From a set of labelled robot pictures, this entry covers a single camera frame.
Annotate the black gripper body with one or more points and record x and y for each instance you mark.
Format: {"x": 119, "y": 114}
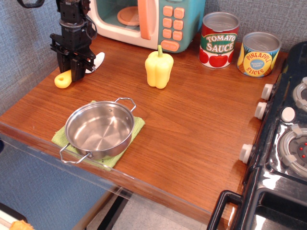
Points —
{"x": 76, "y": 38}

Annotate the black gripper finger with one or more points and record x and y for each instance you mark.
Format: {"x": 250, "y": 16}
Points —
{"x": 64, "y": 61}
{"x": 77, "y": 70}

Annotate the yellow handled toy knife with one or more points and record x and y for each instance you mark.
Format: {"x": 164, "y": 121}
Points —
{"x": 64, "y": 79}

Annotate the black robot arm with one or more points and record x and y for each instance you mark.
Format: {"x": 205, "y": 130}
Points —
{"x": 74, "y": 12}

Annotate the teal toy microwave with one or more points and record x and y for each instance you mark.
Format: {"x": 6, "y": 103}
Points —
{"x": 172, "y": 24}

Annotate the stainless steel pan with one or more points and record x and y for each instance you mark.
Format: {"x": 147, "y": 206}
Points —
{"x": 99, "y": 130}

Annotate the green cloth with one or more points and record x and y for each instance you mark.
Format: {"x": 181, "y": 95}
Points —
{"x": 136, "y": 127}

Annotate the yellow toy bell pepper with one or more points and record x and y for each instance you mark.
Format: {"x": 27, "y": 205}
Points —
{"x": 158, "y": 67}

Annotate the clear acrylic table guard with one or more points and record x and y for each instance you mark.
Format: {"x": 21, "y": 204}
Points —
{"x": 120, "y": 180}

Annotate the tomato sauce can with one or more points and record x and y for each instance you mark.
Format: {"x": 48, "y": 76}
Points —
{"x": 218, "y": 37}

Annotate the orange fuzzy object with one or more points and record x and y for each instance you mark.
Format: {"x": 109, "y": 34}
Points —
{"x": 21, "y": 225}

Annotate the pineapple slices can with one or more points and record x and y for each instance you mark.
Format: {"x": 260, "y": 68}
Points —
{"x": 258, "y": 54}

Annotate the black toy stove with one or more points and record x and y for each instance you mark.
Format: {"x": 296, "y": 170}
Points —
{"x": 275, "y": 183}

